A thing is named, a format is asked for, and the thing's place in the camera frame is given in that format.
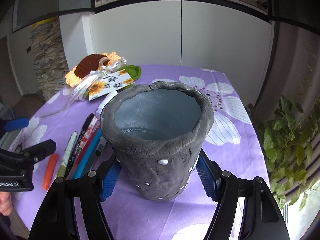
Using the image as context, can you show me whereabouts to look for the orange marker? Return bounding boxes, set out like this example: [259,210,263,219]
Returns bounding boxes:
[42,153,58,191]

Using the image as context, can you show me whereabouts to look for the green white pen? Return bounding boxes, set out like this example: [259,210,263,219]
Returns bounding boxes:
[57,131,78,177]

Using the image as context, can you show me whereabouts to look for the blue pen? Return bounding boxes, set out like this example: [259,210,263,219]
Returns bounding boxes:
[72,127,102,179]

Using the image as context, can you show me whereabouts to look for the black pen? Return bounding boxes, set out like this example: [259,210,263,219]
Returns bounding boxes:
[64,113,94,178]

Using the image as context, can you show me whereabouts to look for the clear black-tip pen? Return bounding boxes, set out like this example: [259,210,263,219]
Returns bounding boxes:
[85,136,107,173]

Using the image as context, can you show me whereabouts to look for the grey clay pen holder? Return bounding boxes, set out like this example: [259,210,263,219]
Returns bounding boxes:
[100,81,214,202]

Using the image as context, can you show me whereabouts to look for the person's hand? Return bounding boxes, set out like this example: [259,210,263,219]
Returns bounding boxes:
[0,192,12,216]

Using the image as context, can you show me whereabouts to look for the stack of newspapers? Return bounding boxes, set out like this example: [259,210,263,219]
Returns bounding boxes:
[30,17,69,101]

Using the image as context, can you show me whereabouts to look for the crocheted sunflower bouquet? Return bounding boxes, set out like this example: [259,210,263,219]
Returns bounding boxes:
[65,52,142,101]

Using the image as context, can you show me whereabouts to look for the green potted plant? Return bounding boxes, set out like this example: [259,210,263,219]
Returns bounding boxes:
[247,44,320,212]

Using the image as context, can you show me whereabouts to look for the white ribbon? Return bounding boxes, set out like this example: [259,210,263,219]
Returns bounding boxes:
[39,57,128,119]

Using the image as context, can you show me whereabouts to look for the white cabinet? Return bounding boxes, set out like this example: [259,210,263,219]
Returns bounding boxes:
[59,0,274,104]

